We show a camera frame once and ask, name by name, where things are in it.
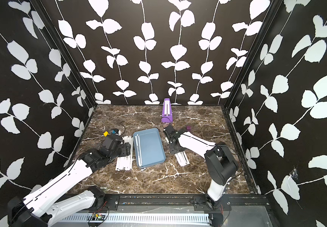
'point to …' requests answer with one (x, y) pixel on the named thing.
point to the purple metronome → (167, 116)
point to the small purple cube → (188, 128)
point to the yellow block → (106, 133)
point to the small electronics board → (98, 216)
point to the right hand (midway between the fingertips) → (176, 146)
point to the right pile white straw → (182, 158)
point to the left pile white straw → (125, 162)
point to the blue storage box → (152, 150)
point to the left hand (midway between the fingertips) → (126, 144)
